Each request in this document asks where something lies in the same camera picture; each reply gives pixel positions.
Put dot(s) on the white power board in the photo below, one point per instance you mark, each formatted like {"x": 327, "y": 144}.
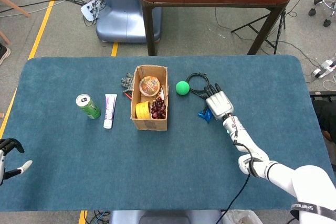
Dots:
{"x": 89, "y": 10}

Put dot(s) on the white plastic bag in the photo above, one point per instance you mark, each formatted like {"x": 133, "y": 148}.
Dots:
{"x": 241, "y": 217}

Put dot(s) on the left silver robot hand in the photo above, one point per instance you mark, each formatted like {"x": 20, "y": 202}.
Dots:
{"x": 2, "y": 163}

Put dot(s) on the dark sneaker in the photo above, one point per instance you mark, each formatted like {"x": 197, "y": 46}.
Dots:
{"x": 4, "y": 53}

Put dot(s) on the yellow tape roll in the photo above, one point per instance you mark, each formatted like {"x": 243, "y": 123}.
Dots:
{"x": 143, "y": 110}

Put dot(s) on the green foam ball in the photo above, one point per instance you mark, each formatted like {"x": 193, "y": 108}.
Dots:
{"x": 182, "y": 87}

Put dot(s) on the white power strip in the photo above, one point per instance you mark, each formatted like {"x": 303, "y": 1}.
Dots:
{"x": 325, "y": 68}

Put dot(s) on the small red tool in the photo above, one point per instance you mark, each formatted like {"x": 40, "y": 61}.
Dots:
{"x": 128, "y": 96}

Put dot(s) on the black equipment case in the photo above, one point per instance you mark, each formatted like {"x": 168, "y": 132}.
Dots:
{"x": 325, "y": 113}

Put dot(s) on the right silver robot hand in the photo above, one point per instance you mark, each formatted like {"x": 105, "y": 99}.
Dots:
{"x": 220, "y": 104}

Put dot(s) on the green energy drink can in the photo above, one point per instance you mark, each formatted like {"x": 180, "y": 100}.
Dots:
{"x": 90, "y": 108}

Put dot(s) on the purple white toothpaste tube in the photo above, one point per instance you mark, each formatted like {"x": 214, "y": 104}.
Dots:
{"x": 110, "y": 108}

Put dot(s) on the blue felt table cover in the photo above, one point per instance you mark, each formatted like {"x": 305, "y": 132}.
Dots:
{"x": 170, "y": 169}

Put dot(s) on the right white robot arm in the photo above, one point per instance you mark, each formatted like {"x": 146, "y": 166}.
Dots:
{"x": 309, "y": 179}

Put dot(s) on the chair with wooden legs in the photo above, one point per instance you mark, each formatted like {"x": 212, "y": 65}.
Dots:
{"x": 15, "y": 6}

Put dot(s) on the black tripod stand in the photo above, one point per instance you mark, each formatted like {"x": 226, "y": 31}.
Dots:
{"x": 283, "y": 20}

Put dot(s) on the blue snack packet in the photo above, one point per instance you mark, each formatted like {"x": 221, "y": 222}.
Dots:
{"x": 206, "y": 115}

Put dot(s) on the grey robot torso base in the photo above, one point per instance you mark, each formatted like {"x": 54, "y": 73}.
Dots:
{"x": 162, "y": 217}

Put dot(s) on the brown cardboard box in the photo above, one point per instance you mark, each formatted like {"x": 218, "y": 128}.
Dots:
{"x": 149, "y": 124}

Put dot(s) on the dark red grape bunch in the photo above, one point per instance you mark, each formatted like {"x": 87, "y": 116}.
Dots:
{"x": 158, "y": 108}

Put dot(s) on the orange jelly cup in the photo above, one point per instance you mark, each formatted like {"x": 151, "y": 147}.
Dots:
{"x": 149, "y": 85}

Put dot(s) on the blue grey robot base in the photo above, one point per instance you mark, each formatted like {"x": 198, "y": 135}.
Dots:
{"x": 123, "y": 11}

